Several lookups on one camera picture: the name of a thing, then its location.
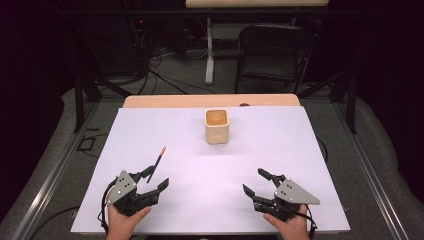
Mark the black pencil with orange end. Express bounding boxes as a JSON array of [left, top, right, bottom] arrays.
[[146, 145, 168, 184]]

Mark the light wooden desk top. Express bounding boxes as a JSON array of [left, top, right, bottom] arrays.
[[184, 0, 330, 9]]

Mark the right hand-held gripper cable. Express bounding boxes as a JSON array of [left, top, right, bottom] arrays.
[[303, 204, 318, 240]]

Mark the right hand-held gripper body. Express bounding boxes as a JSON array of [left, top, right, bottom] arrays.
[[253, 178, 321, 223]]

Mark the hand-held gripper cable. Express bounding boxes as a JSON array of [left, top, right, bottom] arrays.
[[303, 204, 318, 240], [97, 177, 120, 235]]

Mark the person's left hand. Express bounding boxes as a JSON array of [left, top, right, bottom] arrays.
[[105, 203, 153, 240]]

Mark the left hand-held gripper cable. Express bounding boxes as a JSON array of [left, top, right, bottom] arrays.
[[97, 177, 120, 235]]

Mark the white desk leg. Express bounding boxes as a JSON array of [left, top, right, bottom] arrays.
[[204, 17, 216, 86]]

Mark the bundle of black cables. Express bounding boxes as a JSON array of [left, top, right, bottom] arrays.
[[125, 19, 218, 96]]

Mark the person's right hand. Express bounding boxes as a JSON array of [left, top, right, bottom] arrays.
[[262, 203, 311, 240]]

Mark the black metal stand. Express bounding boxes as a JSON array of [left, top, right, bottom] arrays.
[[297, 65, 358, 135], [73, 70, 133, 133]]

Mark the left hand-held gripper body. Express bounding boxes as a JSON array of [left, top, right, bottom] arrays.
[[106, 169, 159, 217]]

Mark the black floor cable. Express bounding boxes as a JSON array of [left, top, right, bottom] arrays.
[[32, 205, 81, 240]]

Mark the beige square cup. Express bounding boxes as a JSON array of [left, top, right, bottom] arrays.
[[204, 108, 231, 145]]

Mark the black folding chair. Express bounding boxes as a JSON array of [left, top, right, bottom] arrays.
[[234, 23, 316, 95]]

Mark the aluminium floor rail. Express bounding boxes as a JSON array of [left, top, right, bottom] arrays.
[[332, 99, 402, 240], [11, 99, 102, 240]]

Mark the wooden table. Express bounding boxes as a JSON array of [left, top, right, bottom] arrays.
[[122, 93, 302, 109]]

